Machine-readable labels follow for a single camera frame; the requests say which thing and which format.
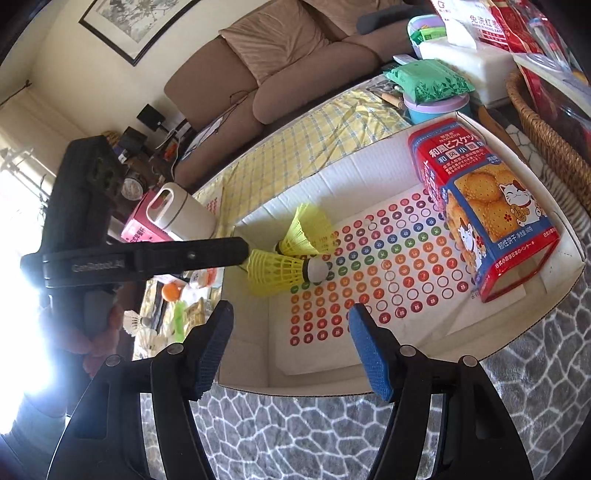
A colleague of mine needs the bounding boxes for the wicker basket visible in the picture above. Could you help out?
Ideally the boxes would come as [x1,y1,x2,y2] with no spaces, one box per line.
[505,69,591,160]

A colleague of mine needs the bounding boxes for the red snack bags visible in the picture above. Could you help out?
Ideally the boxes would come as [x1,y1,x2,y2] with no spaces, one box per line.
[478,0,591,84]

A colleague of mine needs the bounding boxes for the pink cardboard box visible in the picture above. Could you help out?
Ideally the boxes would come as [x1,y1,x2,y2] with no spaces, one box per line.
[121,189,178,245]

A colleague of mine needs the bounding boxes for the colourful dot sticker sheet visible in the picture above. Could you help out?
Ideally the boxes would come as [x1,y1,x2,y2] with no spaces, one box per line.
[270,185,529,377]

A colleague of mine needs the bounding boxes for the framed painting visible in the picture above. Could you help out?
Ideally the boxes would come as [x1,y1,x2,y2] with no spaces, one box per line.
[78,0,204,68]

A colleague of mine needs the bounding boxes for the paper sheets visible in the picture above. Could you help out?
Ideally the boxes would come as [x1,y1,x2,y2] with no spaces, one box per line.
[180,115,225,160]

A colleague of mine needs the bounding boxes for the teal and purple bowl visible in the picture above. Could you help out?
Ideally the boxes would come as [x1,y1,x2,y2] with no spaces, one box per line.
[403,95,472,125]

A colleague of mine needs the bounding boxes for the green plastic leaf piece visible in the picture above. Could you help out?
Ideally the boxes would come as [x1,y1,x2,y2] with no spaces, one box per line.
[171,300,191,342]

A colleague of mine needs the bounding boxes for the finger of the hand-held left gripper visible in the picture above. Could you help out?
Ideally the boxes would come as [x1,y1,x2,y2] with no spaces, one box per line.
[136,237,250,278]

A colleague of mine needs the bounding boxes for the yellow plastic shuttlecock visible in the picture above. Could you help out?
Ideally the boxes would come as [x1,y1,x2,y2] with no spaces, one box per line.
[276,202,335,257]
[247,249,329,298]

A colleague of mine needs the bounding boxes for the brown sofa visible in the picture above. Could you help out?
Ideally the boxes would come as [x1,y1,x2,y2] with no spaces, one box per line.
[164,0,435,190]

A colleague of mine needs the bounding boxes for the white feather shuttlecock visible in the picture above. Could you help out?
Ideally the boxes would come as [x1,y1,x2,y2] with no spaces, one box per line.
[122,310,151,335]
[139,325,164,349]

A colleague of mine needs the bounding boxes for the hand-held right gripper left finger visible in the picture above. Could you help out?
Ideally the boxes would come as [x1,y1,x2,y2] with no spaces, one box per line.
[46,300,235,480]

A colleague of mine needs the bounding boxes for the white breakfast cup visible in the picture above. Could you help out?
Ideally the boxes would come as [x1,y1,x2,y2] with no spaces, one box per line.
[146,182,218,241]

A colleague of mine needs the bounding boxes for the person's left hand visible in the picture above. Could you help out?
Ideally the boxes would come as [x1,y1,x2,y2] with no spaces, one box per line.
[69,307,125,372]

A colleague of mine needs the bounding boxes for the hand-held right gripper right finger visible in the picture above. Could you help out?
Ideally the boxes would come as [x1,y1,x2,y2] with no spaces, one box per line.
[347,302,546,480]

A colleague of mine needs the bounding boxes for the white tissue box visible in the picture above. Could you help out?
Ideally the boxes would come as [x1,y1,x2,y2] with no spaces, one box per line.
[418,39,520,104]

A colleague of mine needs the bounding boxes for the yellow plaid cloth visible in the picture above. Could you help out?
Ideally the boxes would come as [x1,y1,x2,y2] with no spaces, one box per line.
[139,88,414,361]

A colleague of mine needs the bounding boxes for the red biscuit tin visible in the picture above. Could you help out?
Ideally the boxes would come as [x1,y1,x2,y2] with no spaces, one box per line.
[407,117,561,304]

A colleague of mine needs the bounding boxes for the white cardboard box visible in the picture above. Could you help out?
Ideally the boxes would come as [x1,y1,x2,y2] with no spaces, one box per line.
[215,110,585,398]

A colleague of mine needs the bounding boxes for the green wipes packet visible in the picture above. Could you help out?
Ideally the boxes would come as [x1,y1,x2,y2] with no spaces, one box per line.
[385,59,476,103]

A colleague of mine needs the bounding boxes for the black speaker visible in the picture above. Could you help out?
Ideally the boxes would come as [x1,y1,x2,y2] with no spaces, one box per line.
[117,127,148,153]
[137,104,167,132]

